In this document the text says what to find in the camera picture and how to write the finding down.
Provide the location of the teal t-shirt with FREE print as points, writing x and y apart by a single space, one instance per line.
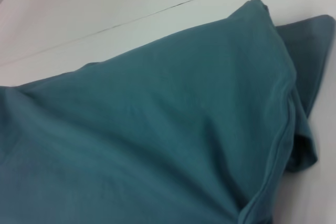
144 129

